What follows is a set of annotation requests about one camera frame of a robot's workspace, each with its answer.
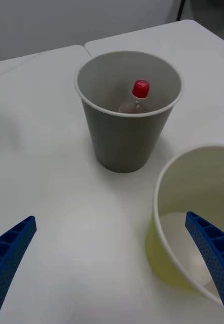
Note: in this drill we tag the yellow-green waste bin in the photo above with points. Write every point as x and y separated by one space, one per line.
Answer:
182 202

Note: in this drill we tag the clear plastic bottle red cap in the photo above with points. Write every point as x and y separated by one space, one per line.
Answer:
138 97

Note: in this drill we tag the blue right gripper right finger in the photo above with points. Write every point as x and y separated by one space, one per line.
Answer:
215 250

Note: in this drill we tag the grey waste bin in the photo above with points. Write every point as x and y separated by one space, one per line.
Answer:
127 126

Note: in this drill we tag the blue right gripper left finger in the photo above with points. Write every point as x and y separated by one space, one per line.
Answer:
8 255

